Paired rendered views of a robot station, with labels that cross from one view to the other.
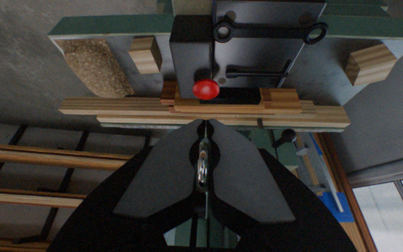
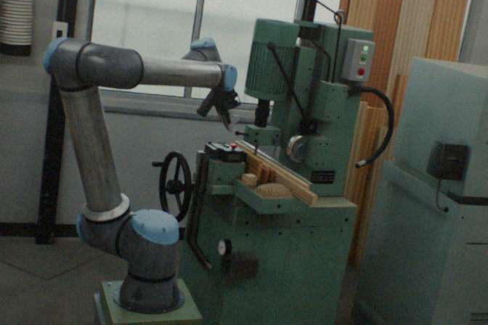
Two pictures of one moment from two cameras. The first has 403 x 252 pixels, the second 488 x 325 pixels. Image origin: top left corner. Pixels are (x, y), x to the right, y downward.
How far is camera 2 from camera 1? 2.61 m
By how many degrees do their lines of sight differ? 60
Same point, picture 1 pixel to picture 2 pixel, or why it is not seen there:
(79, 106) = (305, 194)
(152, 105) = (281, 179)
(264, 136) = (248, 139)
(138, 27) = (242, 188)
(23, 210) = not seen: outside the picture
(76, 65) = (266, 186)
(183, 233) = (321, 111)
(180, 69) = (232, 150)
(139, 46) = (245, 178)
